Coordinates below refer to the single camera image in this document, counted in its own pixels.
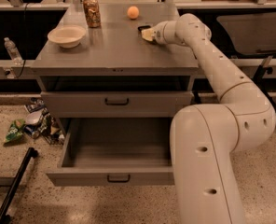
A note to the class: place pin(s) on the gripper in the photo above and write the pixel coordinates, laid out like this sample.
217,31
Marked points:
159,34

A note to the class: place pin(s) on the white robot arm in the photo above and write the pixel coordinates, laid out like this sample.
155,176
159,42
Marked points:
202,137

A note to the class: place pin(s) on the grey metal drawer cabinet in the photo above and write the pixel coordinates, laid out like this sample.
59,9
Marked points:
114,57

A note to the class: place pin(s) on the grey middle drawer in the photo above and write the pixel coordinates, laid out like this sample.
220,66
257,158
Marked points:
115,104

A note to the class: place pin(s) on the grey open bottom drawer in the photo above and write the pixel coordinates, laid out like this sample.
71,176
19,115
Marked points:
115,151

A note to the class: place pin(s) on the orange fruit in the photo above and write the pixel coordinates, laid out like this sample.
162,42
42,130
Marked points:
133,12

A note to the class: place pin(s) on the gold crumpled drink can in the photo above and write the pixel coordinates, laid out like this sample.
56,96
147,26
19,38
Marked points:
92,13

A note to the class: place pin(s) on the white paper bowl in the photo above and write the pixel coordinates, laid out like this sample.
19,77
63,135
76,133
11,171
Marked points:
67,36

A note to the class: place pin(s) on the grey chair seat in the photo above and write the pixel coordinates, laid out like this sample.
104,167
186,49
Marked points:
251,34

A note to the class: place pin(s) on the clear plastic water bottle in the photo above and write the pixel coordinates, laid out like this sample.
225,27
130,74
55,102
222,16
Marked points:
13,51

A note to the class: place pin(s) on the pile of snack packages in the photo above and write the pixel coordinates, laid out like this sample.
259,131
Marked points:
39,123

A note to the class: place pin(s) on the green chip bag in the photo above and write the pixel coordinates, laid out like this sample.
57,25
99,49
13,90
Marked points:
15,130

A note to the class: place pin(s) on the black floor stand bar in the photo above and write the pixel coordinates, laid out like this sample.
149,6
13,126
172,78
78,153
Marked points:
12,183

